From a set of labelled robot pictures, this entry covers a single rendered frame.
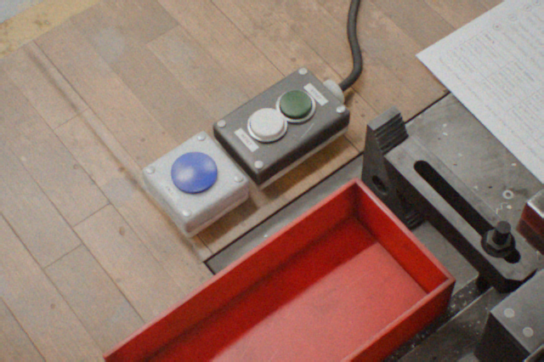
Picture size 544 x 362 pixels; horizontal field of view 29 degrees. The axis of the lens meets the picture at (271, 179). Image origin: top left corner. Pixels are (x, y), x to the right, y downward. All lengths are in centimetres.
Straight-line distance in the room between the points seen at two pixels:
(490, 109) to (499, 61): 6
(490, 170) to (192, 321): 30
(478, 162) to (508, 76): 10
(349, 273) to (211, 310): 12
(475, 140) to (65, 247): 38
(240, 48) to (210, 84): 5
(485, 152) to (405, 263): 14
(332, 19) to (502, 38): 16
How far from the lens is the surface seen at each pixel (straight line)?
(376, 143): 85
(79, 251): 90
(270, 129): 90
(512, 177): 94
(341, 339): 85
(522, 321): 78
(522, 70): 101
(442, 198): 83
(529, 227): 66
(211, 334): 85
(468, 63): 100
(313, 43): 100
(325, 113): 92
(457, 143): 95
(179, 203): 88
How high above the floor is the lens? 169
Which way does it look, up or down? 59 degrees down
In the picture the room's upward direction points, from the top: 2 degrees counter-clockwise
